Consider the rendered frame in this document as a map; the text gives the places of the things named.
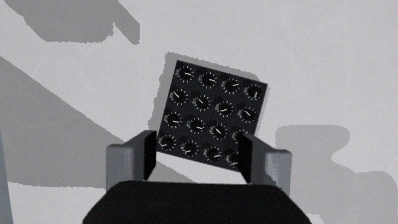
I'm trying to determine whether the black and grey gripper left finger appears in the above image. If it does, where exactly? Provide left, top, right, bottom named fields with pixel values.
left=106, top=130, right=157, bottom=192

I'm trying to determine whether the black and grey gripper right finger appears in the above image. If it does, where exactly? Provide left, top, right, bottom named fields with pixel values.
left=237, top=133, right=292, bottom=196

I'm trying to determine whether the black knob box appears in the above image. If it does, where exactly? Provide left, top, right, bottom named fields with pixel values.
left=156, top=60, right=268, bottom=172

